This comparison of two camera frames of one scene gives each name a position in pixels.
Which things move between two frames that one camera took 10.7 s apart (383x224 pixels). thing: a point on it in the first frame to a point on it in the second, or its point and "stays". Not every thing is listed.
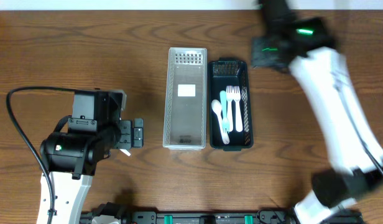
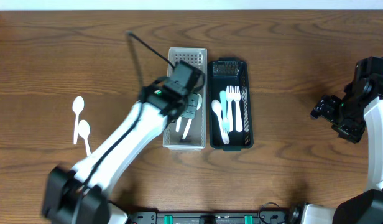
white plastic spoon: [216, 106] stays
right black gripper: [260, 53] to [327, 108]
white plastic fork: [236, 96] stays
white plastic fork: [230, 96] stays
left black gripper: [125, 134] to [189, 106]
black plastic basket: [230, 72] stays
